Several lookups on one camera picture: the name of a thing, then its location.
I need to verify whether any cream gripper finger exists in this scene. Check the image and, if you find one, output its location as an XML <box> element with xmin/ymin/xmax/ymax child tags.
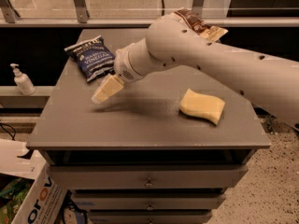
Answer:
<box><xmin>92</xmin><ymin>75</ymin><xmax>124</xmax><ymax>104</ymax></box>

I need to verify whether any black cable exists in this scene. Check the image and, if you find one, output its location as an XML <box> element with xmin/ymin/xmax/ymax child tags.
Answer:
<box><xmin>0</xmin><ymin>122</ymin><xmax>17</xmax><ymax>141</ymax></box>

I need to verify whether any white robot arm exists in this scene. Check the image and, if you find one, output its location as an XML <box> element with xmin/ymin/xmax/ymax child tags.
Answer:
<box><xmin>92</xmin><ymin>19</ymin><xmax>299</xmax><ymax>129</ymax></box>

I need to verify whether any middle drawer knob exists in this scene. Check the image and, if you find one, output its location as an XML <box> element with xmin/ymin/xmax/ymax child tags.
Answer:
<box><xmin>146</xmin><ymin>203</ymin><xmax>154</xmax><ymax>211</ymax></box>

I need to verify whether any blue chip bag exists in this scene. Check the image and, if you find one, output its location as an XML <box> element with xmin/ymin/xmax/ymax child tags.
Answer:
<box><xmin>64</xmin><ymin>35</ymin><xmax>115</xmax><ymax>82</ymax></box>

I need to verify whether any white cardboard box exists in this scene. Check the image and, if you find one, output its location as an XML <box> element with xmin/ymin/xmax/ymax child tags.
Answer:
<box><xmin>0</xmin><ymin>139</ymin><xmax>66</xmax><ymax>224</ymax></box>

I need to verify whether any yellow sponge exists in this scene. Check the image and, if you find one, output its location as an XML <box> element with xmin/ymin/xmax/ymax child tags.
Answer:
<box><xmin>179</xmin><ymin>89</ymin><xmax>225</xmax><ymax>125</ymax></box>

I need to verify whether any drawer knob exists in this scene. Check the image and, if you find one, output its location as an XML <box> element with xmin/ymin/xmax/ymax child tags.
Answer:
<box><xmin>146</xmin><ymin>203</ymin><xmax>154</xmax><ymax>211</ymax></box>
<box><xmin>144</xmin><ymin>178</ymin><xmax>154</xmax><ymax>189</ymax></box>

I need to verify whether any top drawer knob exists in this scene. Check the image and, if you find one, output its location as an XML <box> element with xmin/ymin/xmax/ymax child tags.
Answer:
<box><xmin>144</xmin><ymin>178</ymin><xmax>154</xmax><ymax>189</ymax></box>

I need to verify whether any brown chip bag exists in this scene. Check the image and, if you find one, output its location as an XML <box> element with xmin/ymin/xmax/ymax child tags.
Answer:
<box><xmin>168</xmin><ymin>8</ymin><xmax>228</xmax><ymax>42</ymax></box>

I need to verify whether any white pump bottle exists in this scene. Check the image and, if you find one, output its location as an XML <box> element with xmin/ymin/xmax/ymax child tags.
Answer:
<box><xmin>10</xmin><ymin>63</ymin><xmax>36</xmax><ymax>95</ymax></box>

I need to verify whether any grey drawer cabinet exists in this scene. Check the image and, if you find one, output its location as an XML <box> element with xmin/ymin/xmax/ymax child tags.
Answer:
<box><xmin>25</xmin><ymin>27</ymin><xmax>271</xmax><ymax>224</ymax></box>

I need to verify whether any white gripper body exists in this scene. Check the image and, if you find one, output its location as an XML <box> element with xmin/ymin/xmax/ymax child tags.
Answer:
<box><xmin>114</xmin><ymin>43</ymin><xmax>147</xmax><ymax>82</ymax></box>

